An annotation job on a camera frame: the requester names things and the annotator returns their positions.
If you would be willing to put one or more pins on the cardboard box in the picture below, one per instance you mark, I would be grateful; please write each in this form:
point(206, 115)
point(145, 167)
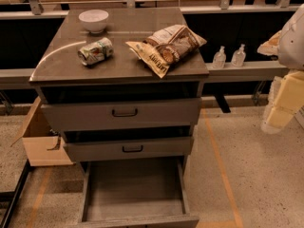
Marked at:
point(43, 147)

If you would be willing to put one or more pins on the open bottom grey drawer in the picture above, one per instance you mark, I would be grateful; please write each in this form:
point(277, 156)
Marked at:
point(142, 193)

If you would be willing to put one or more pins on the middle grey drawer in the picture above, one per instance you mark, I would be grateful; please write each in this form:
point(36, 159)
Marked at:
point(134, 149)

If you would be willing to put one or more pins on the grey drawer cabinet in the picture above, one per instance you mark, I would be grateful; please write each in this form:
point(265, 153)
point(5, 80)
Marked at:
point(61, 78)

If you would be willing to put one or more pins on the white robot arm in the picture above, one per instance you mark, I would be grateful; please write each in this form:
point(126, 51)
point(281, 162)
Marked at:
point(290, 47)

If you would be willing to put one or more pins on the top grey drawer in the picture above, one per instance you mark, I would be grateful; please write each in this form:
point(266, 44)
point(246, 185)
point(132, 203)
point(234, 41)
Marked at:
point(122, 115)

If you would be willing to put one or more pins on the left clear sanitizer bottle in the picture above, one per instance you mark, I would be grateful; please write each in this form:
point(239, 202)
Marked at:
point(219, 58)

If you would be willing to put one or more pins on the crushed green white can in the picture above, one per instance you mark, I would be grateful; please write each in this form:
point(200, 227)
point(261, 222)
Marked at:
point(96, 52)

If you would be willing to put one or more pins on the clear sanitizer bottle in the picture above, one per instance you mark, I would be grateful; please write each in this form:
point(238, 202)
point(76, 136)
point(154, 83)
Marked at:
point(219, 58)
point(239, 56)

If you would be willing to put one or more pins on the brown chip bag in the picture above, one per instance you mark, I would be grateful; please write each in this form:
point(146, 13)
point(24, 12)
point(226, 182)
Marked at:
point(166, 47)

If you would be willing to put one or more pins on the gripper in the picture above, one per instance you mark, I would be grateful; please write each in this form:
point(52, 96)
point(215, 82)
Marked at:
point(292, 47)

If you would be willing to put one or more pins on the white ceramic bowl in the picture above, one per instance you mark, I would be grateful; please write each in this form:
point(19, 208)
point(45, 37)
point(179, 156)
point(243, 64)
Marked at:
point(94, 20)

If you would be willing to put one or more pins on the right clear sanitizer bottle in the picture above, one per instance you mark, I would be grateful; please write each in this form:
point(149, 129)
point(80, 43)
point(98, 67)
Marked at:
point(239, 56)

